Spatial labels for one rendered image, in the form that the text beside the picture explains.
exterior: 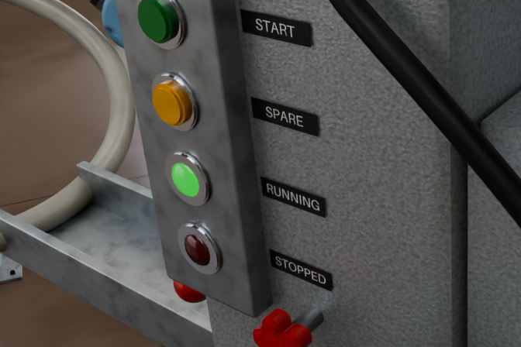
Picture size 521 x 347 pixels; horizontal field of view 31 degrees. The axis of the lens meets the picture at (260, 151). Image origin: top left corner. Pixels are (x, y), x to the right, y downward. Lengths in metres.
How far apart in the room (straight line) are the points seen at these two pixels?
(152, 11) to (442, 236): 0.19
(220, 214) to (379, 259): 0.10
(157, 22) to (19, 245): 0.48
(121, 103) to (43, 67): 3.17
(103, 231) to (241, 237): 0.44
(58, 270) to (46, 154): 2.61
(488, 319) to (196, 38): 0.21
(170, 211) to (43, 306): 2.15
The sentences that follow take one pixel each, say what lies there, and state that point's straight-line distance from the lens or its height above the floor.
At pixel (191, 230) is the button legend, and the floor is 1.26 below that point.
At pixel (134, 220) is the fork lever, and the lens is 0.98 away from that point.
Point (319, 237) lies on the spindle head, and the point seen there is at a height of 1.28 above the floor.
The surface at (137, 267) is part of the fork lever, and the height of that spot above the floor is 1.06.
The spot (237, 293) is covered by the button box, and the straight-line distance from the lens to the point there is 0.59.
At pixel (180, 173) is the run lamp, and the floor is 1.31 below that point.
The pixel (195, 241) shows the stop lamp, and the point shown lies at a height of 1.26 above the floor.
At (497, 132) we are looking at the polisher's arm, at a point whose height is 1.36.
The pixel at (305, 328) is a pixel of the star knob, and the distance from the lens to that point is 0.55.
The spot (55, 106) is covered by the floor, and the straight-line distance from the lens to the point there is 3.88.
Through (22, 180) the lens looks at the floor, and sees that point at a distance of 3.39.
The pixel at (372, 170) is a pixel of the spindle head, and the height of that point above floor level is 1.33.
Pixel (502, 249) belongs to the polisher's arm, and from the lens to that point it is 0.48.
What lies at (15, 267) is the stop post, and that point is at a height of 0.01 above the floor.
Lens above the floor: 1.58
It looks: 29 degrees down
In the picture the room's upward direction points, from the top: 7 degrees counter-clockwise
